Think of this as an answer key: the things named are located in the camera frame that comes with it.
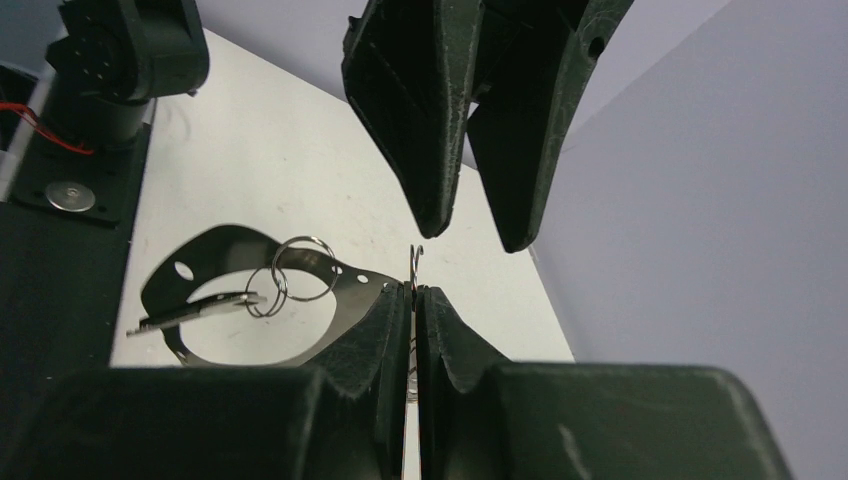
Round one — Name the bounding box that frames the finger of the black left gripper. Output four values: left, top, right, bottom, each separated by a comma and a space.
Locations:
342, 1, 483, 238
467, 1, 632, 253

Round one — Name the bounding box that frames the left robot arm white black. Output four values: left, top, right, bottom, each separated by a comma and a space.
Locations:
46, 1, 631, 253

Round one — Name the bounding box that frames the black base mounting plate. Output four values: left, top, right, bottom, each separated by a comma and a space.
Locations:
1, 107, 155, 453

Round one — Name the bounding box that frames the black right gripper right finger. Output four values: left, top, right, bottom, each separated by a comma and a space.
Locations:
416, 287, 792, 479

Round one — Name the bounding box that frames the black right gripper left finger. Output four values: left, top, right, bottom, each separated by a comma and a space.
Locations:
1, 282, 410, 479

